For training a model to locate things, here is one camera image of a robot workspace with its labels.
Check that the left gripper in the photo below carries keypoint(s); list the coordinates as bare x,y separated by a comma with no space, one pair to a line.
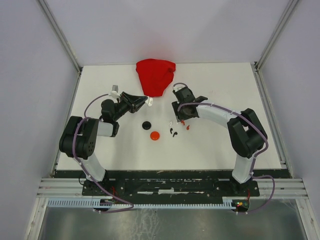
134,102

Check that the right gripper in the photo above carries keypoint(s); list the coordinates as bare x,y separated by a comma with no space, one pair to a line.
178,115

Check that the white earbud charging case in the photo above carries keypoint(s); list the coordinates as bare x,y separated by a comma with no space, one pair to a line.
149,101

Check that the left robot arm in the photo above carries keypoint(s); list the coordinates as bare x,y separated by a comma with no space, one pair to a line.
78,140

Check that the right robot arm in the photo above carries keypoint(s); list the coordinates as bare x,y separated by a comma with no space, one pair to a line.
247,135

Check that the black earbud charging case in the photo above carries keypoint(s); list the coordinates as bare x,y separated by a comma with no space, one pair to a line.
146,125

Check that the orange earbud charging case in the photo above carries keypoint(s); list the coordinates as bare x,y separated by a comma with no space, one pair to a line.
154,135

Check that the red cloth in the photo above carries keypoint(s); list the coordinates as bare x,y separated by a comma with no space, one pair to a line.
155,75

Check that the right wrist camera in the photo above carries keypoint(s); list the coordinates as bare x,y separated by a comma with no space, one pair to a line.
178,86

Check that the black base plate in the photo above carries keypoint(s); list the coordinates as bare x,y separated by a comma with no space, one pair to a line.
172,186

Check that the white cable duct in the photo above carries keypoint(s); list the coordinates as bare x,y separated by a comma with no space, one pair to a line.
102,203

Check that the aluminium front rail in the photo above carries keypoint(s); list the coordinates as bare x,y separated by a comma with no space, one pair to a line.
71,188

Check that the left aluminium frame post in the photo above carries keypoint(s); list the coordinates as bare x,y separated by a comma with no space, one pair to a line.
44,5

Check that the aluminium frame post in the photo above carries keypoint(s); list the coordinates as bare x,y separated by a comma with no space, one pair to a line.
284,19
44,5

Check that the right aluminium frame post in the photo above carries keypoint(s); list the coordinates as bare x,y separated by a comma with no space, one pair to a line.
284,19

